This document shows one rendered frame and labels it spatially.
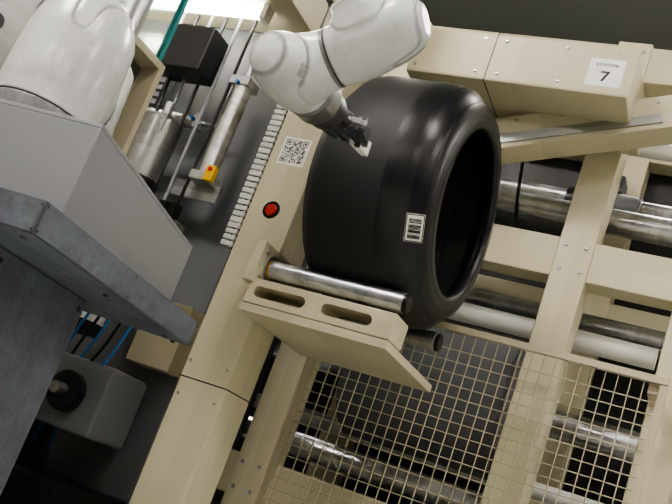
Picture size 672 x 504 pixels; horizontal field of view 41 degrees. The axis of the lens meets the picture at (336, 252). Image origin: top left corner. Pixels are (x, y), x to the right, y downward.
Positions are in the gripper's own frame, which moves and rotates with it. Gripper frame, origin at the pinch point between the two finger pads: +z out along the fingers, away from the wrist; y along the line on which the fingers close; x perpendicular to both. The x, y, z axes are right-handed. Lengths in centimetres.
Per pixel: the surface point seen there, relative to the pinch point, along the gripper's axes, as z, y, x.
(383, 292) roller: 20.1, -5.5, 25.3
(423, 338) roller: 48, -7, 30
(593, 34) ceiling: 367, 50, -203
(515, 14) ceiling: 354, 97, -205
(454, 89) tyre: 23.6, -6.7, -22.9
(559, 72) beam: 64, -18, -47
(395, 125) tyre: 12.5, -0.5, -8.9
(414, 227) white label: 14.7, -10.2, 11.3
